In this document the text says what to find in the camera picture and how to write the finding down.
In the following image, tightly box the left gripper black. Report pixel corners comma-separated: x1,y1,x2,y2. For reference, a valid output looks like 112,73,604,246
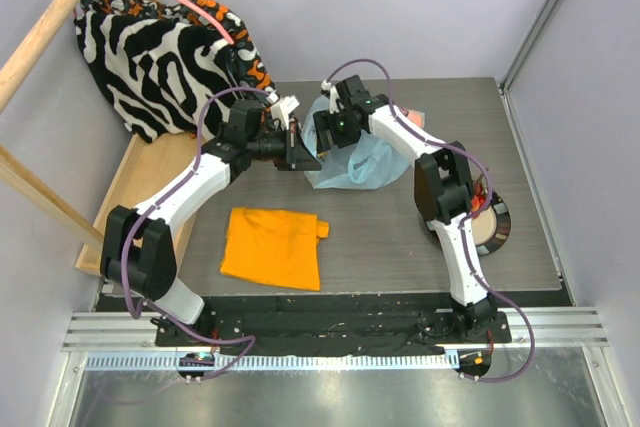
247,124,321,172

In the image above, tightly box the light blue printed plastic bag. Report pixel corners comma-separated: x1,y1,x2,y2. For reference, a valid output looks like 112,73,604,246
301,96,409,190

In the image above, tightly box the fake lychee bunch red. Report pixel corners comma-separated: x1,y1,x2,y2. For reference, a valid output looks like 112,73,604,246
471,174,493,216

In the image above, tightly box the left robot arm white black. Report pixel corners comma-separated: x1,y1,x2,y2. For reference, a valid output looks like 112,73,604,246
100,96,320,346

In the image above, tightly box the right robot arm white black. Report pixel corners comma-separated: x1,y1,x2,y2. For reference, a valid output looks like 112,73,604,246
313,75,497,342

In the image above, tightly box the fake orange fruit in bag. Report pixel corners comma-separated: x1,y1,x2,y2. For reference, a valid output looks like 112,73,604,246
400,108,426,129

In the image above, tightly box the orange folded cloth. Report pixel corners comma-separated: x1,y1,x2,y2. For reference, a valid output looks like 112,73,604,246
220,207,330,292

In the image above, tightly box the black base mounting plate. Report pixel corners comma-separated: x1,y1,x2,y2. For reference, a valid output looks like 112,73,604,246
154,294,514,351

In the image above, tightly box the round plate with dark rim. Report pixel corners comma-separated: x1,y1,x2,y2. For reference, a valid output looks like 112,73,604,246
471,192,512,256

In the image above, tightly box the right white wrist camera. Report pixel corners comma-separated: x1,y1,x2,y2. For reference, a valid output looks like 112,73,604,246
321,80,344,114

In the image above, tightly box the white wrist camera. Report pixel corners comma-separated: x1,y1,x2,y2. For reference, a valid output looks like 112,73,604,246
266,92,300,130
321,80,344,114

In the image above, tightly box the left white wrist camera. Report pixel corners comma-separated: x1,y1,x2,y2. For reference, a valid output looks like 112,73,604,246
266,92,300,130

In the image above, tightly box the wooden rack frame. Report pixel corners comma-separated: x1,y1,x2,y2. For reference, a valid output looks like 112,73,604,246
1,0,195,296

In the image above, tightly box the aluminium rail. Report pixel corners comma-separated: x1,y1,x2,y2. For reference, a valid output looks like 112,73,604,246
62,307,609,378

